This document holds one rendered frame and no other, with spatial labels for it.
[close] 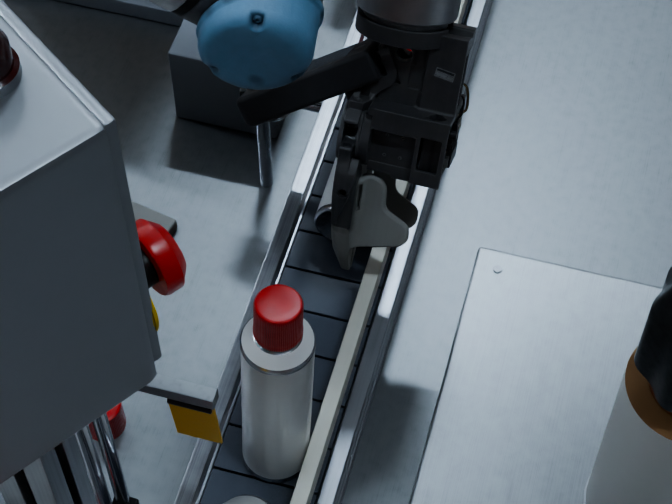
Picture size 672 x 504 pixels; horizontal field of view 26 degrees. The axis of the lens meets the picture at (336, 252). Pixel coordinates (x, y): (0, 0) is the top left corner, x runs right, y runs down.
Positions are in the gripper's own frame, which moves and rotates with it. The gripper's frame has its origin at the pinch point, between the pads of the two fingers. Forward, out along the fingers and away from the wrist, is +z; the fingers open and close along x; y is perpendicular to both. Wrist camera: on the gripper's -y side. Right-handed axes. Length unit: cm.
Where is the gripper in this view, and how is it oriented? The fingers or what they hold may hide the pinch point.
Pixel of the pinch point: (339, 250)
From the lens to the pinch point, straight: 115.4
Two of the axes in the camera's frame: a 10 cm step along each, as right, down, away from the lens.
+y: 9.6, 2.3, -1.5
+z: -1.4, 8.8, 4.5
